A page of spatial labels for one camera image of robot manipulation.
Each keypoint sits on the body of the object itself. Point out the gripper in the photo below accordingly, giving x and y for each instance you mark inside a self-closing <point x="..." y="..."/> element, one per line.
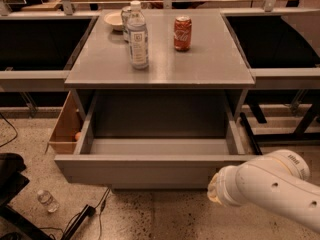
<point x="222" y="184"/>

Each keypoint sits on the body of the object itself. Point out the grey top drawer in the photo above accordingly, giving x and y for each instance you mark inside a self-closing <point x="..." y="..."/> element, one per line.
<point x="154" y="139"/>

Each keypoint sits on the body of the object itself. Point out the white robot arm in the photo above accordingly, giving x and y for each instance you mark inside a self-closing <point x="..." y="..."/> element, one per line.
<point x="277" y="182"/>

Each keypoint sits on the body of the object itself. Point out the grey drawer cabinet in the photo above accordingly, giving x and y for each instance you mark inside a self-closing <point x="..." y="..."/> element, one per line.
<point x="212" y="63"/>

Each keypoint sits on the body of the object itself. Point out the black bar on floor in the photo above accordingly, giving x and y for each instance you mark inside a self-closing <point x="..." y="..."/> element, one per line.
<point x="250" y="134"/>

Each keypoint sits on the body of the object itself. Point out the black power strip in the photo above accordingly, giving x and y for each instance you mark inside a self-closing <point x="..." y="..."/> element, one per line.
<point x="87" y="211"/>

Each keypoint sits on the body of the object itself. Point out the orange fruit in box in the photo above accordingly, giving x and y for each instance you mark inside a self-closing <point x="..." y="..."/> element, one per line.
<point x="77" y="136"/>

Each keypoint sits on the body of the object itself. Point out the small bottle on floor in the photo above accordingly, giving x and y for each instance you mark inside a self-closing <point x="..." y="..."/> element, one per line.
<point x="48" y="201"/>

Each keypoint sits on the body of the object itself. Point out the red soda can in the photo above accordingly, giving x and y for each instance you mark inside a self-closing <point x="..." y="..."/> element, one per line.
<point x="182" y="33"/>

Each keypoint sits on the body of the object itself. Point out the clear plastic water bottle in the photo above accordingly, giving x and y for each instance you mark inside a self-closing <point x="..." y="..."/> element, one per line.
<point x="137" y="36"/>

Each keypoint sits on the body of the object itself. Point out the white ceramic bowl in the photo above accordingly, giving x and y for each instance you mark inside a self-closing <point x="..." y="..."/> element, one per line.
<point x="114" y="20"/>

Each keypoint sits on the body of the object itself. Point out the black chair base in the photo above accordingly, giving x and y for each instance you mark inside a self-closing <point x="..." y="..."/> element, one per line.
<point x="11" y="183"/>

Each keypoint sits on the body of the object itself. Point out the silver can behind bottle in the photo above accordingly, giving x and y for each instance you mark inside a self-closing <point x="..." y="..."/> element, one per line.
<point x="125" y="13"/>

